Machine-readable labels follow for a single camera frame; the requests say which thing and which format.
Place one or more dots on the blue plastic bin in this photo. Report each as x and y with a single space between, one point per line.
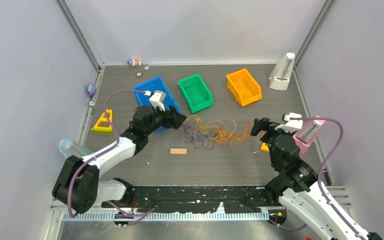
153 85

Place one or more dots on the yellow triangular toy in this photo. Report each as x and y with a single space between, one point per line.
264 147
102 126

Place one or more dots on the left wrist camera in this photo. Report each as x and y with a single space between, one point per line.
157 100

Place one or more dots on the white metronome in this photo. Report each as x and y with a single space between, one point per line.
281 74

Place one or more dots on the yellow triangular toy left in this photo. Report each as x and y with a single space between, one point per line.
102 126

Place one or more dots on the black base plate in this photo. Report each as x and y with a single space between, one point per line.
196 199

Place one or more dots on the clear blue plastic container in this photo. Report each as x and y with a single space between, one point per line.
69 147

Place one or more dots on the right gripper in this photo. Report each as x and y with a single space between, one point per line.
264 124

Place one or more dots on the green plastic bin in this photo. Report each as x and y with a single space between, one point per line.
196 93

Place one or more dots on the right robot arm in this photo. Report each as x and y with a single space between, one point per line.
300 188

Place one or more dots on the purple round toy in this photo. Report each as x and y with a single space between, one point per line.
91 90

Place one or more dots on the wooden block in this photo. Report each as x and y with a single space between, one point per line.
178 151

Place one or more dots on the orange plastic bin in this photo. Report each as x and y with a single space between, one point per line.
245 89

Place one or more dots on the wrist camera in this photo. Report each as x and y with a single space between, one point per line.
157 100
292 122

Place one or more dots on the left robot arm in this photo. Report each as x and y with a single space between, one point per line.
78 185

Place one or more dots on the yellow triangular toy right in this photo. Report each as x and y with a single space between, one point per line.
264 147

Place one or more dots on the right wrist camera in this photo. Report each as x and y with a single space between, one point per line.
292 122

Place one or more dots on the pink metronome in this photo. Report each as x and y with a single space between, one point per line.
305 136

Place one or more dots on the small toy figurine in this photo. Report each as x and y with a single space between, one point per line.
134 62

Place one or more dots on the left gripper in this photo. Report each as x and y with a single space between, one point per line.
173 119

